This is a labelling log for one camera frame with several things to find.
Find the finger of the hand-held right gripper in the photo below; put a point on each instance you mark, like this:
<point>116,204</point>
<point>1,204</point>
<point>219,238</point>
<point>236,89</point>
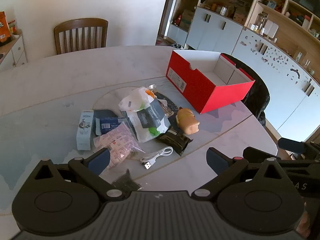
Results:
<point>252,152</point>
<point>290,143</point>

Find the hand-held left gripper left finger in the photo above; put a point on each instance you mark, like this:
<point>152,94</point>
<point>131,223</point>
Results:
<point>98,161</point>

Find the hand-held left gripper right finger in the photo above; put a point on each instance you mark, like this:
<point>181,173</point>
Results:
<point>216,161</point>

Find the pink printed packet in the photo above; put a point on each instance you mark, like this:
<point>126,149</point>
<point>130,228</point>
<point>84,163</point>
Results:
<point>120,140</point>

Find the clear bag of dark bits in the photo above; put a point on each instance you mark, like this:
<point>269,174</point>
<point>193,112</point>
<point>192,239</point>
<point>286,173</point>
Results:
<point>125,180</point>

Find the light blue carton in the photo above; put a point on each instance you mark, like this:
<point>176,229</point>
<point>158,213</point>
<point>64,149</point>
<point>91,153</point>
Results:
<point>85,130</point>

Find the bread-shaped yellow toy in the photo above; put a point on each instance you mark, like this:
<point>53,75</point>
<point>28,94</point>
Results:
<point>188,122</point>

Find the dark blue foil snack packet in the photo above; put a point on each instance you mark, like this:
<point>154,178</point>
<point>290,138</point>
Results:
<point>105,113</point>

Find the black packet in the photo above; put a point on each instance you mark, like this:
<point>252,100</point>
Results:
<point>172,138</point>

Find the white plastic bag green print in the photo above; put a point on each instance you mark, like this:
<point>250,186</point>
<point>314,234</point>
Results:
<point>132,102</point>

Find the red shoe box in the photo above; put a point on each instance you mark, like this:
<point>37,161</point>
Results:
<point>200,87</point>

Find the white marble desktop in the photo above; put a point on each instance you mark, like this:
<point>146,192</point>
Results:
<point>62,75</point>

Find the black covered chair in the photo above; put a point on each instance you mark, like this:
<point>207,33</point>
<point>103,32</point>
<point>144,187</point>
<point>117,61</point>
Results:
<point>257,97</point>

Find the white sticker-covered cabinet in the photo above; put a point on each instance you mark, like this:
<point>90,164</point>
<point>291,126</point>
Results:
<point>275,80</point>

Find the white canister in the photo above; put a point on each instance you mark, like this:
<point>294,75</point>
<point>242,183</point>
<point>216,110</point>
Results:
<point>271,28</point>

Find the striped sneaker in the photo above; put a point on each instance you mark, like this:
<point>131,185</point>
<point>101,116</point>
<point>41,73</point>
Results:
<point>178,45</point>

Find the glass jar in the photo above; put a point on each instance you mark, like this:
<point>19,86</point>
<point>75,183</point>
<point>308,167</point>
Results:
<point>262,21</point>

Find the white double door cabinet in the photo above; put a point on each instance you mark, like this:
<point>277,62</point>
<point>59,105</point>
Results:
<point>215,30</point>

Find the pink floor mat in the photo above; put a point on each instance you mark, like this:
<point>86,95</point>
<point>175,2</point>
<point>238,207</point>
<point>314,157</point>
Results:
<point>162,41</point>

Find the low white hallway cabinet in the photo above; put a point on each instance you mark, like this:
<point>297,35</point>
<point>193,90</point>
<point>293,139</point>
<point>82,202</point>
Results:
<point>176,32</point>

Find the white side cabinet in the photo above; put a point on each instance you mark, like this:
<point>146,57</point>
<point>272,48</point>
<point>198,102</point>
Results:
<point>15,52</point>

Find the brown wooden chair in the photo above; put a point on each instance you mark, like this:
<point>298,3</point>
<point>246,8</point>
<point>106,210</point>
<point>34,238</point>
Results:
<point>80,22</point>

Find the metal tin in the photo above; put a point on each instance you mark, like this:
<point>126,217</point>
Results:
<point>223,10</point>

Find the red bottle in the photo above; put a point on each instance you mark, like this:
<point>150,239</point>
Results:
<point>178,20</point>

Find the cardboard box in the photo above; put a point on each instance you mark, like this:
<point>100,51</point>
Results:
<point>187,17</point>

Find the orange snack bag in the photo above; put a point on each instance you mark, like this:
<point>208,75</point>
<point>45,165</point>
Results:
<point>3,27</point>

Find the wooden wall shelf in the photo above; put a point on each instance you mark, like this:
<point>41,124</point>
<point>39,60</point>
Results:
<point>287,35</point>

